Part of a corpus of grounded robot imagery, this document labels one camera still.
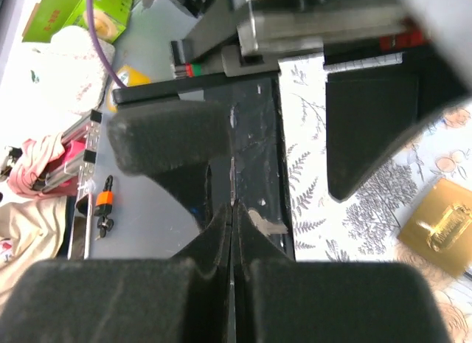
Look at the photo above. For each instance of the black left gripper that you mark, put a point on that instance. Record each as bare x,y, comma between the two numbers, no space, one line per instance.
247,37

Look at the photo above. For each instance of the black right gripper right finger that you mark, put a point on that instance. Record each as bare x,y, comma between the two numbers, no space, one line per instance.
280,300

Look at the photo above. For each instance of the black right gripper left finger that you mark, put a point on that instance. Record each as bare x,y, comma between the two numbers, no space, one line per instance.
179,299

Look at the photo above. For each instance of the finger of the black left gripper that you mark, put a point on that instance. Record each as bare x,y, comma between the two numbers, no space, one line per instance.
173,143
372,112

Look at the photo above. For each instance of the large brass padlock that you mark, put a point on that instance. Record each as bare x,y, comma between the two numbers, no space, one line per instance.
439,230

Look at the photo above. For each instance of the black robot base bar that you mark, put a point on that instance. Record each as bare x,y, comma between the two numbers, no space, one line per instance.
261,175

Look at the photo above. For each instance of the orange black small tool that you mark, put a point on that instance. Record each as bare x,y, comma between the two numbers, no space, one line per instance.
103,209

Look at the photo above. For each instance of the floral table mat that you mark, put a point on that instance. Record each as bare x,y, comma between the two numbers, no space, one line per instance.
365,227

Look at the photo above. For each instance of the pink cloth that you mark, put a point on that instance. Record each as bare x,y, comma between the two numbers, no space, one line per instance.
36,155

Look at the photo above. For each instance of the green cardboard box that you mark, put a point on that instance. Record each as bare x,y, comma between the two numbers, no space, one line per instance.
50,16

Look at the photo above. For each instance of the aluminium frame rail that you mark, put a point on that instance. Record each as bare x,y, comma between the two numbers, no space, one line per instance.
75,169

